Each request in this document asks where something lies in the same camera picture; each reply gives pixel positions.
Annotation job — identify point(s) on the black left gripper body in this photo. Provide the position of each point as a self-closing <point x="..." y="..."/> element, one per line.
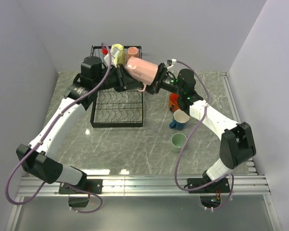
<point x="115" y="79"/>

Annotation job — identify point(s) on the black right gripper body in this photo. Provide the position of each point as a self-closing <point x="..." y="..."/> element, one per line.
<point x="163" y="82"/>

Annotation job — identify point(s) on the pale pink mug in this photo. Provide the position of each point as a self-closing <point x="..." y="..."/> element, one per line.
<point x="142" y="70"/>

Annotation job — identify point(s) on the orange mug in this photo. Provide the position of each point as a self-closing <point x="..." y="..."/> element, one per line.
<point x="173" y="102"/>

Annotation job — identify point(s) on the yellow-green faceted mug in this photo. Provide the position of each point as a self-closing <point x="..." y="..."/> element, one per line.
<point x="121" y="55"/>

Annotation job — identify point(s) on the salmon floral mug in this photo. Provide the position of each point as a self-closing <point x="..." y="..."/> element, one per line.
<point x="132" y="52"/>

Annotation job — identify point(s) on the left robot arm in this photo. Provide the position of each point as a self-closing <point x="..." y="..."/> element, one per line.
<point x="37" y="158"/>

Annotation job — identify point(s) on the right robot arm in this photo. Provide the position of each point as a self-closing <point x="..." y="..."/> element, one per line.
<point x="236" y="139"/>

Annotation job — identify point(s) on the blue mug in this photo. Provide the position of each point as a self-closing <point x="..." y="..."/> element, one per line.
<point x="180" y="119"/>

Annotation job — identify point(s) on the light green tumbler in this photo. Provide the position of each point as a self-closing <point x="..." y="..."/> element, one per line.
<point x="177" y="142"/>

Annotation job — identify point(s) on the black wire dish rack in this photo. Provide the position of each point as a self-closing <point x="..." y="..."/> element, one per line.
<point x="113" y="109"/>

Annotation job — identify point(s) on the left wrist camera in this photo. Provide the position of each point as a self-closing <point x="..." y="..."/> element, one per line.
<point x="110" y="57"/>

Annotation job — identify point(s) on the aluminium mounting rail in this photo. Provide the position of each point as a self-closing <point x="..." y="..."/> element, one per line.
<point x="151" y="203"/>

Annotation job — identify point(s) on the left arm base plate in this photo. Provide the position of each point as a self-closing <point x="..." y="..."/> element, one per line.
<point x="88" y="185"/>

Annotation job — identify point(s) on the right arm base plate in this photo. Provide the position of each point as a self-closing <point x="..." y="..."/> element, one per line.
<point x="221" y="186"/>

